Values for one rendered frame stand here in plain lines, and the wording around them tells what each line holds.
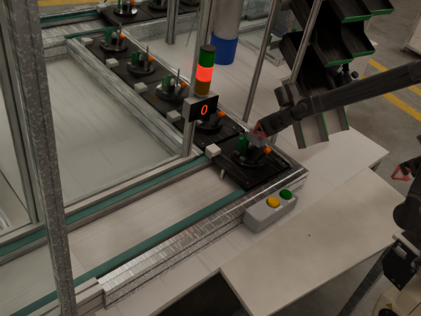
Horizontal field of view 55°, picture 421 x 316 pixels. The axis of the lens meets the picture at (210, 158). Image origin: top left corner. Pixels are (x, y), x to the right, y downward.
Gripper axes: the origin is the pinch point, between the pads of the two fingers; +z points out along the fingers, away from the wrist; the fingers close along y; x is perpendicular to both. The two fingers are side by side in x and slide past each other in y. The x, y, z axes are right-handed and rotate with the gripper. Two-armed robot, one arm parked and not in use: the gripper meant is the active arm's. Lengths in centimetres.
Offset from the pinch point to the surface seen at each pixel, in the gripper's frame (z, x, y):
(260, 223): -1.0, 28.1, 18.5
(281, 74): 52, -23, -83
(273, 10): -12.2, -36.9, -20.3
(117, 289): 6, 22, 68
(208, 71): -10.9, -23.4, 18.6
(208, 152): 18.1, -0.8, 11.3
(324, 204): 3.7, 37.4, -18.0
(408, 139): 92, 66, -244
